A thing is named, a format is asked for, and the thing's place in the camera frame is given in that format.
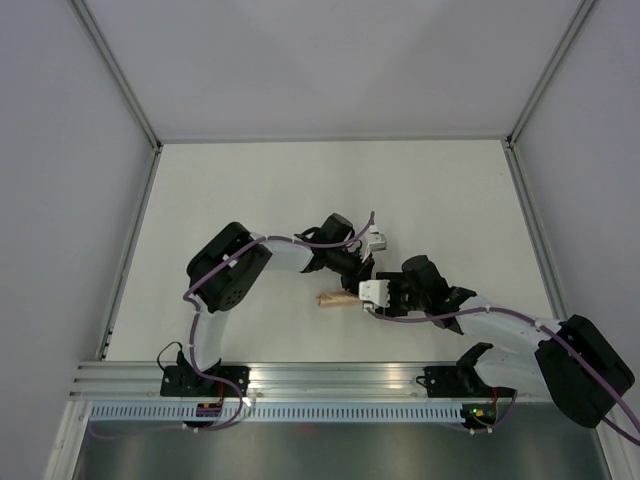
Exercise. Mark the white slotted cable duct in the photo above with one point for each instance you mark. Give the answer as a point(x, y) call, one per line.
point(323, 412)

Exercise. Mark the aluminium left frame post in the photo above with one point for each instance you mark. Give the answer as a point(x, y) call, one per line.
point(97, 38)

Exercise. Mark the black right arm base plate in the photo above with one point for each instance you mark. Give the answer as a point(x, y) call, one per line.
point(448, 381)

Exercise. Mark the peach cloth napkin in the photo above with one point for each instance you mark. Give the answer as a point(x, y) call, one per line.
point(337, 299)

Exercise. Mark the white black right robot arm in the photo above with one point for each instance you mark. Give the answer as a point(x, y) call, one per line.
point(568, 361)

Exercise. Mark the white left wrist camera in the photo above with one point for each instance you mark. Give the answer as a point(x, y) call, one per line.
point(373, 242)

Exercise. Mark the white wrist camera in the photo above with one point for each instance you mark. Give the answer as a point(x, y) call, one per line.
point(373, 242)
point(374, 294)

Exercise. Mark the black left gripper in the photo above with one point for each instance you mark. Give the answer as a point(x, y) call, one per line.
point(361, 272)

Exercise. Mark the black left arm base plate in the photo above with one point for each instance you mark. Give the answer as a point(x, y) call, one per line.
point(182, 381)

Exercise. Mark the aluminium right frame post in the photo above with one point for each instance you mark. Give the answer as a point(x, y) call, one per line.
point(570, 35)

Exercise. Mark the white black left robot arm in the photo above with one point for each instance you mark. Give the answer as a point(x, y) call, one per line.
point(222, 273)

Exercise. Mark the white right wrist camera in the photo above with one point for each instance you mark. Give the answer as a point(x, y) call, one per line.
point(374, 294)

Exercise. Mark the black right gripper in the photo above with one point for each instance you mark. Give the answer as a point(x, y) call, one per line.
point(395, 278)

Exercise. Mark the aluminium front rail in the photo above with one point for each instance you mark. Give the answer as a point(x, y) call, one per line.
point(269, 382)

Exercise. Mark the aluminium frame post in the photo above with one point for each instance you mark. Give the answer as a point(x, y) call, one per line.
point(97, 38)
point(570, 35)

